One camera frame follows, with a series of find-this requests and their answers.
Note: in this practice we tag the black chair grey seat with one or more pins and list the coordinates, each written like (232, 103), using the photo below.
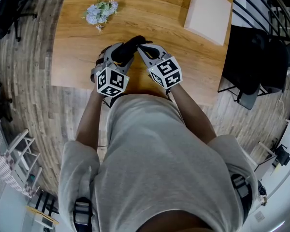
(253, 62)

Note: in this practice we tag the person's left forearm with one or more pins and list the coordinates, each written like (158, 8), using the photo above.
(88, 120)

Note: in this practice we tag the black slatted rack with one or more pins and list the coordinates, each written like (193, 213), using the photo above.
(46, 202)

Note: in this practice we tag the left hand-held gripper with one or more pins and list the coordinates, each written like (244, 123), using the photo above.
(111, 81)

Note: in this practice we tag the person's white t-shirt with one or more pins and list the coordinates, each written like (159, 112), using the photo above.
(159, 153)

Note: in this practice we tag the pale blue flower bouquet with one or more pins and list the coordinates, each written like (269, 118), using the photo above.
(99, 12)

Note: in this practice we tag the wooden tray white device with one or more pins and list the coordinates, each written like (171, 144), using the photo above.
(47, 222)

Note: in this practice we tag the black device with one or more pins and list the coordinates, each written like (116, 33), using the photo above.
(283, 156)

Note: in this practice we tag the white flat box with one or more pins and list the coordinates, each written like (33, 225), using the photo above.
(207, 11)

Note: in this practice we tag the white metal rack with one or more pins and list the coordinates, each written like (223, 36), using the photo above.
(17, 141)

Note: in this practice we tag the white table frame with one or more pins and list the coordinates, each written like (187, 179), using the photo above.
(265, 164)

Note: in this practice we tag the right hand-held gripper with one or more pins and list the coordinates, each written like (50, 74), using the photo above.
(165, 72)

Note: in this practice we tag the person's right forearm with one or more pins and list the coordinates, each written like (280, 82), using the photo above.
(193, 112)

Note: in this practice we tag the small teal object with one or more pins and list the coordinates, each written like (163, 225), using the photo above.
(32, 178)

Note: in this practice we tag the white wall socket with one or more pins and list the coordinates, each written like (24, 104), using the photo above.
(259, 216)

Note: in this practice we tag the black office chair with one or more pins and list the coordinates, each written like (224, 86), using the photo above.
(4, 11)

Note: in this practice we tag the pink white checkered cloth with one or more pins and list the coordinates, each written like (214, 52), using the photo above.
(4, 168)

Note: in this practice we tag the black railing wooden handrail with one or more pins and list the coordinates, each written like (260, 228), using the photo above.
(284, 11)

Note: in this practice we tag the black zippered pouch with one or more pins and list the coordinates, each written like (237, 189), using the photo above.
(128, 48)

